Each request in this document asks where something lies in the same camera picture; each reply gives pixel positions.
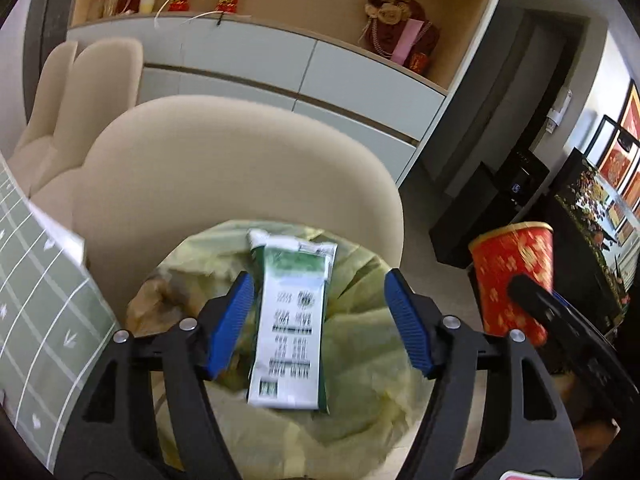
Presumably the beige far chair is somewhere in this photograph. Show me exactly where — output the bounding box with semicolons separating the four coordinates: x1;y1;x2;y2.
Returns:
14;41;78;156

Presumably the red paper cup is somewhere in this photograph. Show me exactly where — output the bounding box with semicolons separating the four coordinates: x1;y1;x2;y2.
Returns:
467;221;556;348

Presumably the green white milk carton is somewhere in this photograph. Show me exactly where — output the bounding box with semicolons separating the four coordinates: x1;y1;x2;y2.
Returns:
247;229;337;413

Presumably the beige chair near bin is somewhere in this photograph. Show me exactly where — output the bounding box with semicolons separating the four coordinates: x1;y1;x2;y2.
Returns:
29;94;406;311

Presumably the wooden shelf cabinet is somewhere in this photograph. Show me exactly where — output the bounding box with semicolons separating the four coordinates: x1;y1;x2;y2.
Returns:
67;0;499;181

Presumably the green checked tablecloth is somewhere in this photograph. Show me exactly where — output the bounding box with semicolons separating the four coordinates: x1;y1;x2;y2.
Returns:
1;166;118;469

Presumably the beige middle chair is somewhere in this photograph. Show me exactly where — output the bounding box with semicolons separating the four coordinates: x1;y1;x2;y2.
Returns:
29;37;143;195

